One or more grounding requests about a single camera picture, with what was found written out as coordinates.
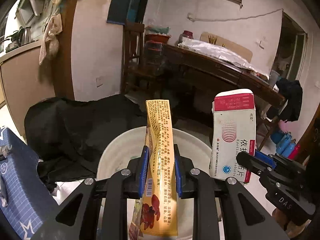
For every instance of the white plastic bucket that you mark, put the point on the white plastic bucket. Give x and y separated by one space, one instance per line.
129 145

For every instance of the orange yellow snack wrapper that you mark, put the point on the orange yellow snack wrapper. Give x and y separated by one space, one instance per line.
155 214

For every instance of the range hood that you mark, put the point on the range hood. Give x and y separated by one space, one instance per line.
28 11

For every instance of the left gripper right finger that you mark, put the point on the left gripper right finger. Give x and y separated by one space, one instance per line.
243 216

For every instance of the blue checked star tablecloth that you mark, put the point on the blue checked star tablecloth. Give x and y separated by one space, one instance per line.
25 201

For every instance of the beige lower kitchen cabinets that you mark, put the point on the beige lower kitchen cabinets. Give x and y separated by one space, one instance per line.
24 81

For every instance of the hanging pink cloth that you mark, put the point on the hanging pink cloth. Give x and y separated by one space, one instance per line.
50 43

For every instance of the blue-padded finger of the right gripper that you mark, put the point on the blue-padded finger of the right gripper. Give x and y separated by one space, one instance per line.
265 158
251 163

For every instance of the dark wooden side table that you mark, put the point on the dark wooden side table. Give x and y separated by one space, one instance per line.
224 71

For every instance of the white red medicine box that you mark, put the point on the white red medicine box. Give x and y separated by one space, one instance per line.
234 131

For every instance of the red bowl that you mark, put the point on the red bowl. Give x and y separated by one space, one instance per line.
157 38

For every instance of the dark wooden chair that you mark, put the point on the dark wooden chair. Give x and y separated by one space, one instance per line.
133 44

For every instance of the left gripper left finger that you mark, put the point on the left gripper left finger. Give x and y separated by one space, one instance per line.
98 207

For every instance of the black cloth draped chair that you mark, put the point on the black cloth draped chair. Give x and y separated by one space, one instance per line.
70 136

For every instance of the steel kettle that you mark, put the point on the steel kettle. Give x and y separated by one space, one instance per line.
26 36

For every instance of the person's right hand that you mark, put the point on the person's right hand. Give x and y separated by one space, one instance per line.
280 218

